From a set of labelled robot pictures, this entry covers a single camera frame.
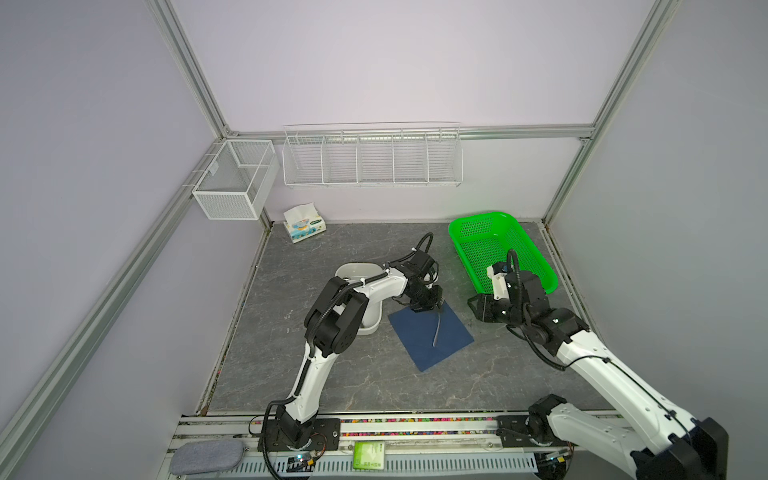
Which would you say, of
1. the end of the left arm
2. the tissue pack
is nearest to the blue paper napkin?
the end of the left arm

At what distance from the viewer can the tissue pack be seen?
→ 1.14 meters

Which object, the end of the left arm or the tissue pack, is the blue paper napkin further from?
the tissue pack

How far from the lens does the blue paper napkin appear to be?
89 centimetres
